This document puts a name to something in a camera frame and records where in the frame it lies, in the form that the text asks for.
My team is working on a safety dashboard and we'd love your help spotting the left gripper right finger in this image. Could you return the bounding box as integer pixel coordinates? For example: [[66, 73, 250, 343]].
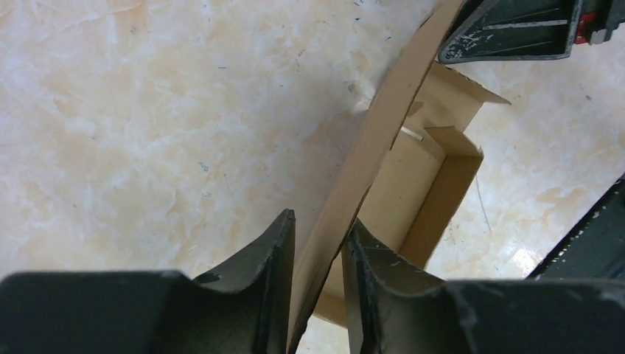
[[342, 221, 624, 353]]

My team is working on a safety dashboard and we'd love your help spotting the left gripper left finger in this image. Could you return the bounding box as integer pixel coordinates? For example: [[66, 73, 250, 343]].
[[1, 209, 296, 353]]

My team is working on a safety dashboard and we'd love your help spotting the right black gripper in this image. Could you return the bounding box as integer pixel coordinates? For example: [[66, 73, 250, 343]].
[[438, 0, 624, 65]]

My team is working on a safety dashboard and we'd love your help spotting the brown cardboard box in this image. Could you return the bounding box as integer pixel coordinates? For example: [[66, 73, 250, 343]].
[[288, 1, 503, 351]]

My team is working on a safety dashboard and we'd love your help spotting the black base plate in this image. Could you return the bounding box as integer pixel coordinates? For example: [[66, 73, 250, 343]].
[[528, 176, 624, 280]]

